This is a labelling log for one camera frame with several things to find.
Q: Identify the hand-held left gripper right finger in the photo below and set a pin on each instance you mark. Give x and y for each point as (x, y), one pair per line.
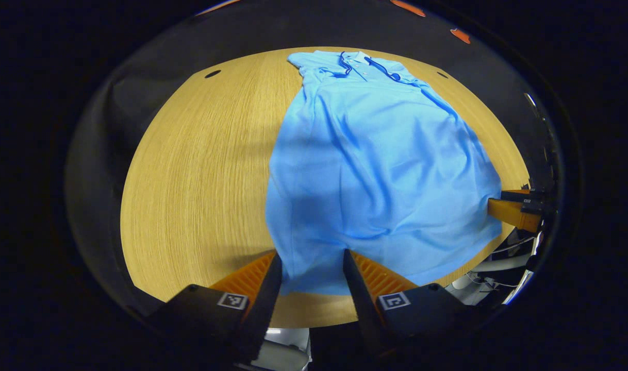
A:
(363, 304)

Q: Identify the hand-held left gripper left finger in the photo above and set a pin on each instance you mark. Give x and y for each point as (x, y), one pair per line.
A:
(265, 304)

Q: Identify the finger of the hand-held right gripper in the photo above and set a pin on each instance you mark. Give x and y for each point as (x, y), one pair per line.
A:
(523, 195)
(510, 214)

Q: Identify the light blue T-shirt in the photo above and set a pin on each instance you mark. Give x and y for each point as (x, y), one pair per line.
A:
(376, 165)

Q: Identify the black backdrop cloth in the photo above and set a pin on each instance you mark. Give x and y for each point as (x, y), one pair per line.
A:
(293, 26)

